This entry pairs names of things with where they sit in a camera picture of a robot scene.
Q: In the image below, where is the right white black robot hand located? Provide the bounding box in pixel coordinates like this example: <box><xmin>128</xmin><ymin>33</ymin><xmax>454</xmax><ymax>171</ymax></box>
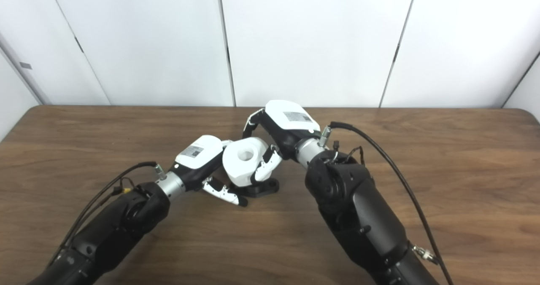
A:
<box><xmin>243</xmin><ymin>100</ymin><xmax>322</xmax><ymax>183</ymax></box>

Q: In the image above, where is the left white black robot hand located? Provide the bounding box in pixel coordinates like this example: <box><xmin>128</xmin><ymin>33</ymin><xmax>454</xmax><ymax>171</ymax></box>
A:
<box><xmin>171</xmin><ymin>135</ymin><xmax>248</xmax><ymax>207</ymax></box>

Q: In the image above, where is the round white cylinder piece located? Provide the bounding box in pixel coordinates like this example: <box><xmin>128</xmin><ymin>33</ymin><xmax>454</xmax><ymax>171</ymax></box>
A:
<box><xmin>222</xmin><ymin>137</ymin><xmax>268</xmax><ymax>188</ymax></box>

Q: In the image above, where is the black flanged holder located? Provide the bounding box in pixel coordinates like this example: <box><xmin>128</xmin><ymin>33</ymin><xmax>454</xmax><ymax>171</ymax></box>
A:
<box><xmin>240</xmin><ymin>177</ymin><xmax>280</xmax><ymax>199</ymax></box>

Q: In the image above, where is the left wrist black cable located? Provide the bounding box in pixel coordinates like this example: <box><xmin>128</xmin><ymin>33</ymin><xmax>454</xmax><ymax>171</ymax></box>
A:
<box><xmin>49</xmin><ymin>161</ymin><xmax>166</xmax><ymax>264</ymax></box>

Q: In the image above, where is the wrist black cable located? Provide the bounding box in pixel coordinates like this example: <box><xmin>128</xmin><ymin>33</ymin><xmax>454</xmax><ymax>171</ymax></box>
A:
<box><xmin>49</xmin><ymin>161</ymin><xmax>166</xmax><ymax>264</ymax></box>
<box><xmin>319</xmin><ymin>121</ymin><xmax>454</xmax><ymax>285</ymax></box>

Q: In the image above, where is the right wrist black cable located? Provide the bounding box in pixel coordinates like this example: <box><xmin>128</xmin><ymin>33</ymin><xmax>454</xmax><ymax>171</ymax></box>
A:
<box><xmin>319</xmin><ymin>121</ymin><xmax>454</xmax><ymax>285</ymax></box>

